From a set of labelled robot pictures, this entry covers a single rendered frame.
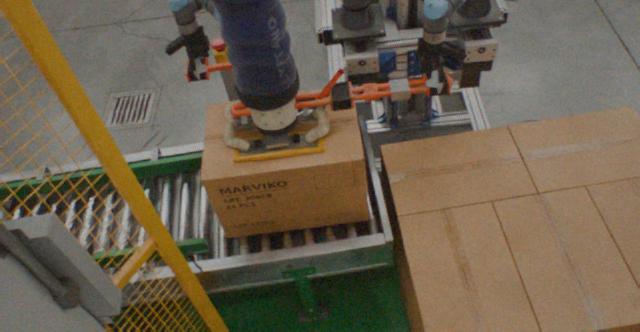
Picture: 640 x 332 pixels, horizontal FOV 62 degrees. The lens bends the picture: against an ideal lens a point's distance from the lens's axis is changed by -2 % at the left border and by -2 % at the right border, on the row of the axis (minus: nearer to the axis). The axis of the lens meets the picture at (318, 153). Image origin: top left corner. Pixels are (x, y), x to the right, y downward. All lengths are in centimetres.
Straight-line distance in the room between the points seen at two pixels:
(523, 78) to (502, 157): 128
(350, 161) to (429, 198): 52
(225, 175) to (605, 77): 263
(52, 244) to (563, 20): 379
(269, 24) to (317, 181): 65
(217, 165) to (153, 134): 167
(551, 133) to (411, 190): 71
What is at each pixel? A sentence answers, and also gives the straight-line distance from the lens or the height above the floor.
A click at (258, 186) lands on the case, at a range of 204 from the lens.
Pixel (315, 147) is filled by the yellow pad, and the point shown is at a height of 97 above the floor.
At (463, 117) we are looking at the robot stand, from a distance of 311.
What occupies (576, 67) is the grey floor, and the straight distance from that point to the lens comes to 389.
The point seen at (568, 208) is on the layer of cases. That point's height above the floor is 54.
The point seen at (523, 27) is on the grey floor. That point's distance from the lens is 415.
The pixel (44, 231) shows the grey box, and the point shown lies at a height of 177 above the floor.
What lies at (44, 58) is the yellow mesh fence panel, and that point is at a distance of 134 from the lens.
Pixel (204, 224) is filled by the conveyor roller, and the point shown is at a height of 55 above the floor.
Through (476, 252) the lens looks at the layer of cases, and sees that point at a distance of 223.
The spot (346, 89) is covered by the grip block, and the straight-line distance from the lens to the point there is 199.
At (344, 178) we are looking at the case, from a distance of 203.
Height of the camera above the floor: 245
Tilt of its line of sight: 49 degrees down
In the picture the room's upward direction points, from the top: 10 degrees counter-clockwise
